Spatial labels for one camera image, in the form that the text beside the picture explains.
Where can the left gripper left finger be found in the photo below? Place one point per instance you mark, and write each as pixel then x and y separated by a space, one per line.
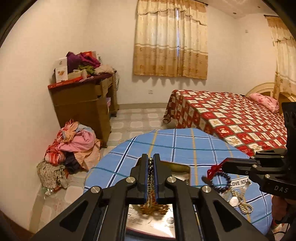
pixel 100 213

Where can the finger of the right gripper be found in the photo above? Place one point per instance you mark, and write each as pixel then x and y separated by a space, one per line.
pixel 235 163
pixel 240 172

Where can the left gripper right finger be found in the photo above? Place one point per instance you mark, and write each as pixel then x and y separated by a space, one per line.
pixel 200 213

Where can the silver metal watch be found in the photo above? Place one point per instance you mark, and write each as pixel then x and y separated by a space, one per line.
pixel 237 197

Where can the red knot tassel ornament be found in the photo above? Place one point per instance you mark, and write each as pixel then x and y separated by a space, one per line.
pixel 213 170

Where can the person's right hand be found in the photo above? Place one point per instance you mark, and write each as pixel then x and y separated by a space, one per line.
pixel 279 209

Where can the pink metal tin box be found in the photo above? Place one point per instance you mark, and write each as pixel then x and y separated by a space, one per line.
pixel 151 221

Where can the red patterned bed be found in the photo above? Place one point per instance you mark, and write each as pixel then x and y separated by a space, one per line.
pixel 233 118

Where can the pink pillow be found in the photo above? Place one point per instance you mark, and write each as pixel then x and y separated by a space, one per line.
pixel 268 102

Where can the blue plaid tablecloth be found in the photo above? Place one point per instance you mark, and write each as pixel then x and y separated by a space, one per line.
pixel 191 147

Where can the cream wooden headboard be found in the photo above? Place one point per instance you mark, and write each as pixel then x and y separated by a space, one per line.
pixel 267 89

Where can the clothes pile on floor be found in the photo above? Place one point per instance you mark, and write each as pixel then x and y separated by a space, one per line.
pixel 75 148

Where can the brown wooden cabinet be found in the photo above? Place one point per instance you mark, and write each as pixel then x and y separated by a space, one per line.
pixel 91 102

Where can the white product box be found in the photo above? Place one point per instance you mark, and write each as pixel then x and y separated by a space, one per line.
pixel 61 70

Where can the beige window curtain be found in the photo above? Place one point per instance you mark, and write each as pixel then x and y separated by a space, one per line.
pixel 171 39

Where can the clothes pile on cabinet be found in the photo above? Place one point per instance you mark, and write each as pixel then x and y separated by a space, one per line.
pixel 85 65

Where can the wall socket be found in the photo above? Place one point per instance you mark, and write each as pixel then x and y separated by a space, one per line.
pixel 150 91

